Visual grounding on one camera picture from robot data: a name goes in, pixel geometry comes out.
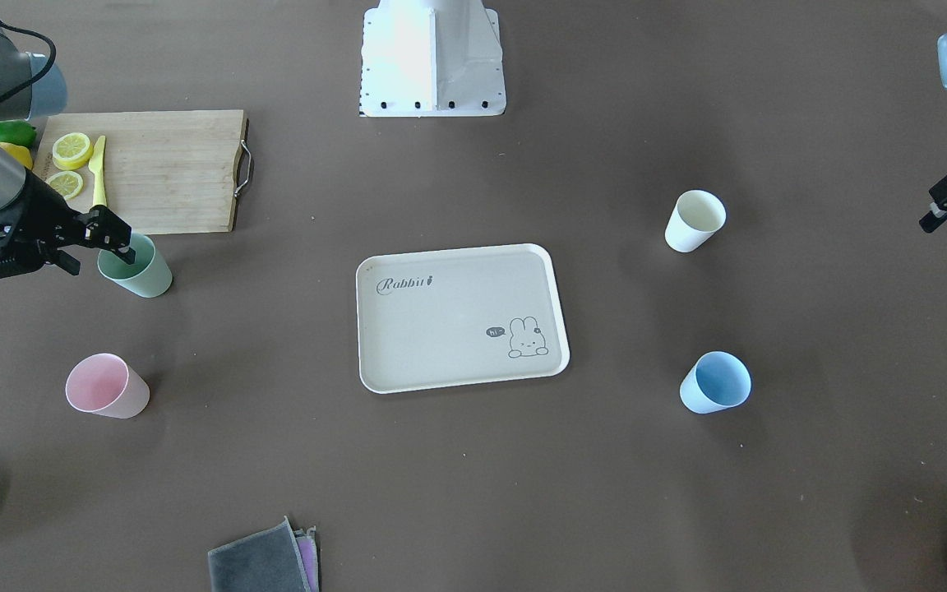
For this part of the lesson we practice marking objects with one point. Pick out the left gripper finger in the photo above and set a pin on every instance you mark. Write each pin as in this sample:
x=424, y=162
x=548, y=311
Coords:
x=935, y=217

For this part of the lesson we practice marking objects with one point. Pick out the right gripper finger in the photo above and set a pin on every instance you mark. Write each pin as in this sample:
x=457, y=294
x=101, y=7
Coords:
x=102, y=229
x=67, y=263

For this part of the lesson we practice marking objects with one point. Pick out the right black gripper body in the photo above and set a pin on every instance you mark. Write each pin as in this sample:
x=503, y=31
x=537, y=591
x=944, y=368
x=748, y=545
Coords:
x=39, y=209

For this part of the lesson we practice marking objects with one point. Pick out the green cup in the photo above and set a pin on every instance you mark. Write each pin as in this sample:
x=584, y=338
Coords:
x=148, y=276

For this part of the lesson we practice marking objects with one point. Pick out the pink cup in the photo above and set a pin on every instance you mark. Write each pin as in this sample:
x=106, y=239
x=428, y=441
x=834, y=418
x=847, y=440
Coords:
x=103, y=384

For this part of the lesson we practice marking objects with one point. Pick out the cream cup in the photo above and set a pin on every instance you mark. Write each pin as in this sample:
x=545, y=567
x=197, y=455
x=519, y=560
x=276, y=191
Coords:
x=697, y=215

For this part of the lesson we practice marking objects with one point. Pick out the blue cup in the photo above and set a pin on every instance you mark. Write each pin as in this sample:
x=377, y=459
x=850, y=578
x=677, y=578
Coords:
x=719, y=380

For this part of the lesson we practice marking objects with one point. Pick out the cream rabbit tray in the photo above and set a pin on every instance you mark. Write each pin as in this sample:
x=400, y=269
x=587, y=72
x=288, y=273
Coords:
x=458, y=317

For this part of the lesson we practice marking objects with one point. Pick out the lemon slice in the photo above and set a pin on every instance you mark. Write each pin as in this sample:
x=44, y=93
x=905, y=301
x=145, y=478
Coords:
x=72, y=151
x=67, y=184

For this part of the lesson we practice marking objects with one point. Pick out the yellow plastic knife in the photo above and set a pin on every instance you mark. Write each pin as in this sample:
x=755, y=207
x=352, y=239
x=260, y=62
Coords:
x=96, y=167

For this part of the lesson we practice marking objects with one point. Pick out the whole yellow lemon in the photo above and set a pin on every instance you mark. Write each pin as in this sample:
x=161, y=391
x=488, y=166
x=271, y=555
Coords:
x=20, y=153

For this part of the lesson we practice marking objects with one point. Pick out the wooden cutting board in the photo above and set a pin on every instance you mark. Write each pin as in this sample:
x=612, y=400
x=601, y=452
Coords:
x=166, y=172

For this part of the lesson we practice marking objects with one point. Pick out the green lime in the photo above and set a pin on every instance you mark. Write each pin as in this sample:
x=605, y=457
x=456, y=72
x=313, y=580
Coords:
x=18, y=133

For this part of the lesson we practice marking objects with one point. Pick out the grey folded cloth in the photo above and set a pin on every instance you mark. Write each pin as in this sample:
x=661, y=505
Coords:
x=282, y=558

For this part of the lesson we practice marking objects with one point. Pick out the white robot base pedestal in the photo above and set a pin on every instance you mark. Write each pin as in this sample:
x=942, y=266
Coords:
x=424, y=59

